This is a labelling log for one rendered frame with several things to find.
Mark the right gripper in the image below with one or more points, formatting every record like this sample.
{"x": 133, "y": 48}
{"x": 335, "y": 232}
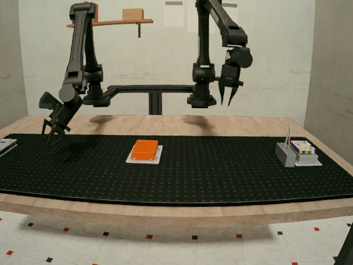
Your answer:
{"x": 54, "y": 123}

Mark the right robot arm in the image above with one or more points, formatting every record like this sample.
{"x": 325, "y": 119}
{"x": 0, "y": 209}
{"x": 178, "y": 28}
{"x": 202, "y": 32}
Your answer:
{"x": 82, "y": 41}

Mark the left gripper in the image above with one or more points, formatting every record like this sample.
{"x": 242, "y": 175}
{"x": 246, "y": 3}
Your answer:
{"x": 234, "y": 87}

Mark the orange tube rack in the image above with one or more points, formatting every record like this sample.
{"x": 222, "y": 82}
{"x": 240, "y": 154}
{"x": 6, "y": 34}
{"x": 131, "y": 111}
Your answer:
{"x": 144, "y": 150}

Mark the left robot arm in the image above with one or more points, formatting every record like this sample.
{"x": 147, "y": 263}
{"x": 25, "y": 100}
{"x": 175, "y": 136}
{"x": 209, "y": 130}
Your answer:
{"x": 239, "y": 55}

